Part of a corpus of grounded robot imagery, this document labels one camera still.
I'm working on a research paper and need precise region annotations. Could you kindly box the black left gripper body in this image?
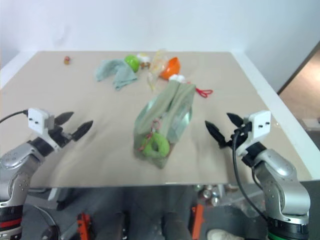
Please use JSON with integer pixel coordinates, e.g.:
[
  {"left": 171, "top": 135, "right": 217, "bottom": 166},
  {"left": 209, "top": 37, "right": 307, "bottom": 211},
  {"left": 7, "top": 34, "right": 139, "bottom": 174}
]
[{"left": 48, "top": 124, "right": 76, "bottom": 149}]

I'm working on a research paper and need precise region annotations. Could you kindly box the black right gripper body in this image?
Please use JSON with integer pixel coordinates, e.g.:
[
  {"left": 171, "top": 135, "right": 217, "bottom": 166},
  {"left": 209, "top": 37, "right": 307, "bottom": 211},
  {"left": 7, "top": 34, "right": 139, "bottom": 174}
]
[{"left": 223, "top": 122, "right": 252, "bottom": 149}]

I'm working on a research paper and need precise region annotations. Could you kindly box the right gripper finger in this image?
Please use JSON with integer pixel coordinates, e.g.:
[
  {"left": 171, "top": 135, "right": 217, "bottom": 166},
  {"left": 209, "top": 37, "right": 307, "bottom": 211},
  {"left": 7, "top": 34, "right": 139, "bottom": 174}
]
[
  {"left": 204, "top": 120, "right": 227, "bottom": 149},
  {"left": 226, "top": 112, "right": 245, "bottom": 130}
]

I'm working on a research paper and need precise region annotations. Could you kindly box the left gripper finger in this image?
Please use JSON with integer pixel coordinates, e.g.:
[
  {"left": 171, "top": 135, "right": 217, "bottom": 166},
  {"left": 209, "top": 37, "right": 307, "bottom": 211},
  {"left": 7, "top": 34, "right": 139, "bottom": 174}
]
[
  {"left": 72, "top": 120, "right": 95, "bottom": 142},
  {"left": 55, "top": 111, "right": 75, "bottom": 126}
]

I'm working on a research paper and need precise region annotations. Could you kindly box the clear plastic bag with items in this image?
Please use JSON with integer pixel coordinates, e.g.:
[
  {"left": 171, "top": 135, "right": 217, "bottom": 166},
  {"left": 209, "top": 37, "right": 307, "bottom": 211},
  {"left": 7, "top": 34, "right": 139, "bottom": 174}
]
[{"left": 132, "top": 80, "right": 196, "bottom": 171}]

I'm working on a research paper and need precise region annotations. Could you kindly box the beige table cover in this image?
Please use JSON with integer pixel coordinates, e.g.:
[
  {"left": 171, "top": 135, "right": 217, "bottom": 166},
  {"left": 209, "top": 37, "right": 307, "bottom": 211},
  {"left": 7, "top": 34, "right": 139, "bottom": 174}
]
[{"left": 0, "top": 50, "right": 314, "bottom": 189}]

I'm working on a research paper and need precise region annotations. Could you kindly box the light green cloth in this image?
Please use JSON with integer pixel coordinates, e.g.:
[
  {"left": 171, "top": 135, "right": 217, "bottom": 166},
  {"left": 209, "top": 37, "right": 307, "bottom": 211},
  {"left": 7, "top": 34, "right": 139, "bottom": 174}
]
[{"left": 94, "top": 58, "right": 138, "bottom": 91}]

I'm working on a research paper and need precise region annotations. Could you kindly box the white plush toy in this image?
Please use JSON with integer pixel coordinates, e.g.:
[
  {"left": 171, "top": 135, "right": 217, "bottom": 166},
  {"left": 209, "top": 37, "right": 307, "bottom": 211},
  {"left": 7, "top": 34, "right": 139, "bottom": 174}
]
[{"left": 168, "top": 73, "right": 188, "bottom": 84}]

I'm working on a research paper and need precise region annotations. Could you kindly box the orange plastic bowl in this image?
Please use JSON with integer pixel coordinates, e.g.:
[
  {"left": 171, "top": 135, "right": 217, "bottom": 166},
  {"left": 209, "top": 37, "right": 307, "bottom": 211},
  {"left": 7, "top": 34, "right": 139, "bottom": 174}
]
[{"left": 159, "top": 57, "right": 182, "bottom": 80}]

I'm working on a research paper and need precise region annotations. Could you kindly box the brown door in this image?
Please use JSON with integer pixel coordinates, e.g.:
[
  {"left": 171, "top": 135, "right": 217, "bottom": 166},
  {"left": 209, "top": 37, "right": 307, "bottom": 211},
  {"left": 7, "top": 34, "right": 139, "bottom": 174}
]
[{"left": 276, "top": 45, "right": 320, "bottom": 101}]

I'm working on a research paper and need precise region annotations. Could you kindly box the green plastic ball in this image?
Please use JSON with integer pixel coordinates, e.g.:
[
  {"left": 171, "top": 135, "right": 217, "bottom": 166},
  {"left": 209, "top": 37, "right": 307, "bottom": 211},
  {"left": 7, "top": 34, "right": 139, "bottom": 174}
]
[{"left": 124, "top": 54, "right": 141, "bottom": 74}]

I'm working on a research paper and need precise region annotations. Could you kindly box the orange black clamp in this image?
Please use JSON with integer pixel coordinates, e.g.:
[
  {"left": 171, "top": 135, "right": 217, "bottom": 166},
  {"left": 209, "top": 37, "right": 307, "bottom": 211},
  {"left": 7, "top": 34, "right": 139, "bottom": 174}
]
[
  {"left": 190, "top": 204, "right": 205, "bottom": 240},
  {"left": 76, "top": 211, "right": 93, "bottom": 240}
]

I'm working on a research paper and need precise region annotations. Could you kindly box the white yellow toy figure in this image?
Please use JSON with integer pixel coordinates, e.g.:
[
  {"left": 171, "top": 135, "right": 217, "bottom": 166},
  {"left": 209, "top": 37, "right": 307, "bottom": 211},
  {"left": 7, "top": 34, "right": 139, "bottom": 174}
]
[{"left": 136, "top": 52, "right": 151, "bottom": 70}]

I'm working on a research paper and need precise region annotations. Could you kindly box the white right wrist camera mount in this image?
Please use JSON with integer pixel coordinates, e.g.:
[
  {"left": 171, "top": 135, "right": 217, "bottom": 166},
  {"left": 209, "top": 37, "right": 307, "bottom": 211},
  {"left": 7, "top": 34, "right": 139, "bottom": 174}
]
[{"left": 234, "top": 109, "right": 272, "bottom": 156}]

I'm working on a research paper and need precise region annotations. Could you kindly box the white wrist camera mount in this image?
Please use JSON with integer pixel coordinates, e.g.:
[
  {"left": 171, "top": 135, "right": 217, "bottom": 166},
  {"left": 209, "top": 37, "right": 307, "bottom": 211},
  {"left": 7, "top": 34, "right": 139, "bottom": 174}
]
[
  {"left": 27, "top": 107, "right": 62, "bottom": 151},
  {"left": 234, "top": 109, "right": 272, "bottom": 156}
]

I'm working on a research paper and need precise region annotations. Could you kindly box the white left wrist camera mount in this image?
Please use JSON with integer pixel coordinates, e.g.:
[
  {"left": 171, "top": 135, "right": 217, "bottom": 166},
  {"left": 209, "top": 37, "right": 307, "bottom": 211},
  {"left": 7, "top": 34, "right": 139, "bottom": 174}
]
[{"left": 27, "top": 107, "right": 62, "bottom": 151}]

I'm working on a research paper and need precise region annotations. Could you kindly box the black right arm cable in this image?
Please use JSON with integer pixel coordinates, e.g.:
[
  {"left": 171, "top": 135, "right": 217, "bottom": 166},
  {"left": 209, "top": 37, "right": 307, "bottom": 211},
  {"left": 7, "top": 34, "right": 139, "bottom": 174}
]
[{"left": 231, "top": 126, "right": 270, "bottom": 222}]

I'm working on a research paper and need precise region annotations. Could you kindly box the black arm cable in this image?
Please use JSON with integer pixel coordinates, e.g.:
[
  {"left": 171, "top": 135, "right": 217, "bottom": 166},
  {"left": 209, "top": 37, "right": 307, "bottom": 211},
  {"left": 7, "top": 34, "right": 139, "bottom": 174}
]
[
  {"left": 0, "top": 109, "right": 29, "bottom": 124},
  {"left": 231, "top": 126, "right": 270, "bottom": 222}
]

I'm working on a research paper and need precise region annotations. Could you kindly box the red string loop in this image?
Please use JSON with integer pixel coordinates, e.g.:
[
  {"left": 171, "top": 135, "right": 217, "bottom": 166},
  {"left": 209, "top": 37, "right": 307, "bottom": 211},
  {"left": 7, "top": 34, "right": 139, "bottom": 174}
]
[{"left": 195, "top": 87, "right": 214, "bottom": 98}]

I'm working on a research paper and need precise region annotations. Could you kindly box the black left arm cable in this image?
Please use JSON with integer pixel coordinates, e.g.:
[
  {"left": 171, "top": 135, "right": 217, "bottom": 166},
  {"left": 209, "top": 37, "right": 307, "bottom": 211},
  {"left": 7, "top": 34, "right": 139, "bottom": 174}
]
[{"left": 0, "top": 109, "right": 29, "bottom": 124}]

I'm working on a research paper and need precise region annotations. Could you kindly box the green plush ring toy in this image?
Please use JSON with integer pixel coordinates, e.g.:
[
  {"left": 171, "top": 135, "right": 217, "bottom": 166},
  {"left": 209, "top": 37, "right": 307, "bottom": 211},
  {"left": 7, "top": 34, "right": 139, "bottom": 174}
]
[{"left": 141, "top": 132, "right": 171, "bottom": 158}]

